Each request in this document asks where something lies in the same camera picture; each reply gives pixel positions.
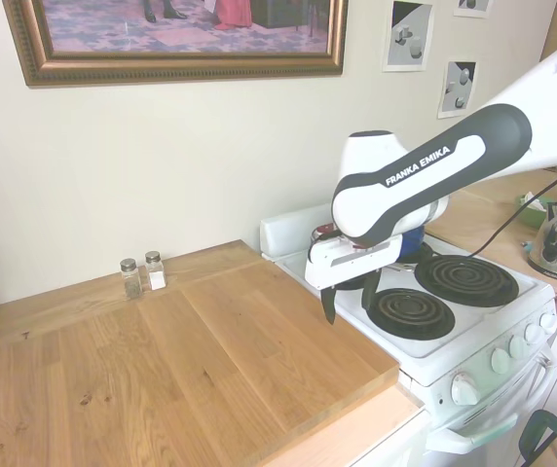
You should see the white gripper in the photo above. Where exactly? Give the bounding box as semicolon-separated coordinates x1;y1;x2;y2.
305;232;403;326

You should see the small black coil burner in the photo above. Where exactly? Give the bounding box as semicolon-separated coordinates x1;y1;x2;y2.
369;287;457;344

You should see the blue stovetop kettle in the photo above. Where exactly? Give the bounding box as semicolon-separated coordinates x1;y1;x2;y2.
398;222;434;259

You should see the white electric stove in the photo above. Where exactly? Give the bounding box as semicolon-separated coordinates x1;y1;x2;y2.
260;201;557;467

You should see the large black coil burner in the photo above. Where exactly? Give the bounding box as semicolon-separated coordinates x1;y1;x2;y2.
414;255;521;307

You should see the white base cabinet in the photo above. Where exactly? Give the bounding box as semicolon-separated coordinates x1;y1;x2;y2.
258;406;430;467

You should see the glass salt shaker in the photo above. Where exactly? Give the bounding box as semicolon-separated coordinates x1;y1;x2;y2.
143;250;167;292

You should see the wooden butcher block board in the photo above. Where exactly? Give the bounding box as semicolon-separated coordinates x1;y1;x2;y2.
0;237;401;467

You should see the green container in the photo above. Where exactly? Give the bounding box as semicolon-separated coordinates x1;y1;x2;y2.
515;192;550;228

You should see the glass pepper shaker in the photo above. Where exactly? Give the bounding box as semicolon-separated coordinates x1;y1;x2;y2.
119;258;141;301

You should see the paper print of grey shapes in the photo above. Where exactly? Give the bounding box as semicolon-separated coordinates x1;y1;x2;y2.
436;60;478;121
382;0;435;73
455;0;494;19

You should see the black C-clamp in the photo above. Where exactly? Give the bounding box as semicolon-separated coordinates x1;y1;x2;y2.
516;408;557;467

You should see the gold framed painting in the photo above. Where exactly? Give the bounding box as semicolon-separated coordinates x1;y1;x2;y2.
1;0;349;89

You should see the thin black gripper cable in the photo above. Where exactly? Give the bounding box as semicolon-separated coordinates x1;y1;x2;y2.
465;164;557;258

